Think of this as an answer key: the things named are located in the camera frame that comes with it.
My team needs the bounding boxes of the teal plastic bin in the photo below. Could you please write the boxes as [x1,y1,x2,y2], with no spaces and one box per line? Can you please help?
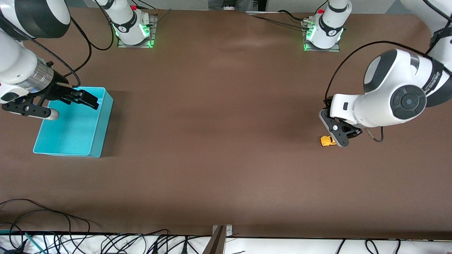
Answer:
[33,87,114,158]

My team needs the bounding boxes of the white ledge board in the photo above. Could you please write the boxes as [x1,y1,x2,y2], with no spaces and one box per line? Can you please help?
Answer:
[0,234,452,254]

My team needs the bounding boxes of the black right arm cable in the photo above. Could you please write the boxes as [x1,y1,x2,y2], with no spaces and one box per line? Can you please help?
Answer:
[21,0,115,89]

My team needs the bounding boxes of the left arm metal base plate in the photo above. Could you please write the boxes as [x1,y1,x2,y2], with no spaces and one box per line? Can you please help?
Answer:
[303,18,340,52]

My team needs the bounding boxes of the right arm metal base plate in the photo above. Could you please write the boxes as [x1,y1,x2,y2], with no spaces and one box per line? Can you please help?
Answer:
[117,14,158,48]

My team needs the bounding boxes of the black cable to base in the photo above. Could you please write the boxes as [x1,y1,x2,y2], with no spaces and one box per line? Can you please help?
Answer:
[247,10,308,30]

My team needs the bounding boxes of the tangled black cables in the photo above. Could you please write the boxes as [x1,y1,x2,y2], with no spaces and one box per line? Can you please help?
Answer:
[0,199,198,254]

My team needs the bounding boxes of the silver metal bracket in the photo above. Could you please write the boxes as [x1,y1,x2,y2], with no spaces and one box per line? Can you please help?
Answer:
[212,225,233,237]

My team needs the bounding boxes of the grey metal post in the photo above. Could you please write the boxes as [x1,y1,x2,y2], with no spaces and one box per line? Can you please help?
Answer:
[202,226,226,254]

